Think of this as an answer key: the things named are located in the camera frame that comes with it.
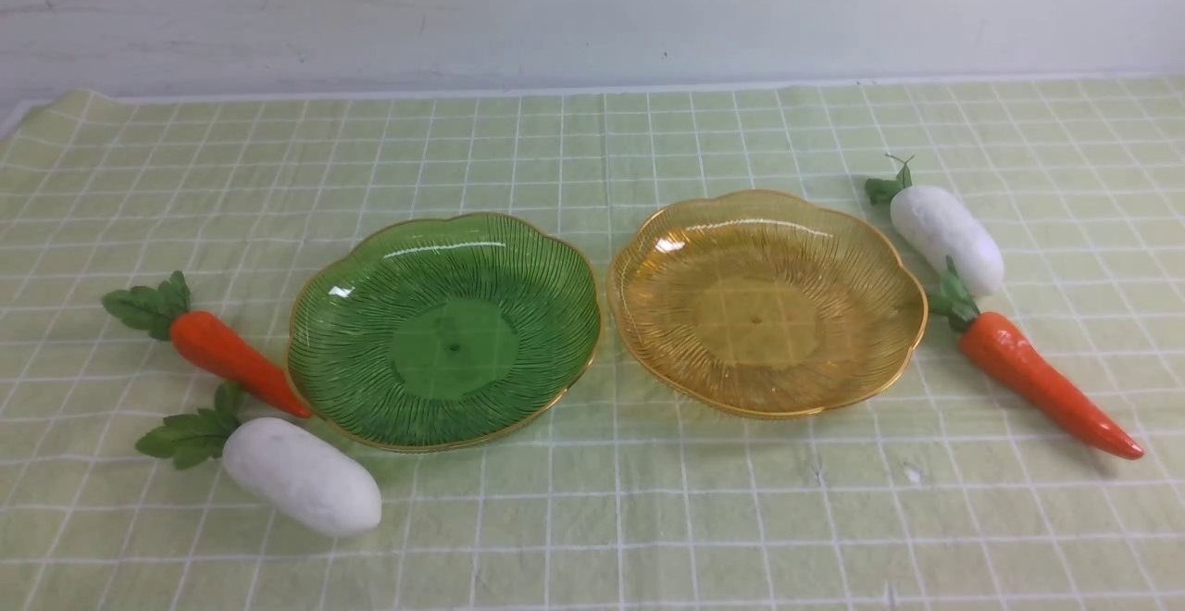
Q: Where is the orange toy carrot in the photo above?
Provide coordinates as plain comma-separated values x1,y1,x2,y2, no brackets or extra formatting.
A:
100,270,312,418
928,256,1144,459

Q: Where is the white toy radish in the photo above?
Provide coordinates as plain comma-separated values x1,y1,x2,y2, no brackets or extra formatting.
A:
134,380,382,538
864,156,1004,298

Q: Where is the green checkered tablecloth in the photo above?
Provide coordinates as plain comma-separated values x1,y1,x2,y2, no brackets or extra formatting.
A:
1,77,1184,610

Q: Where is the green plastic plate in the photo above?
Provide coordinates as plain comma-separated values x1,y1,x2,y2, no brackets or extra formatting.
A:
283,213,604,454

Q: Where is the amber plastic plate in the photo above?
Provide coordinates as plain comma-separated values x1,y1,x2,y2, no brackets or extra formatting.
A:
606,189,929,418

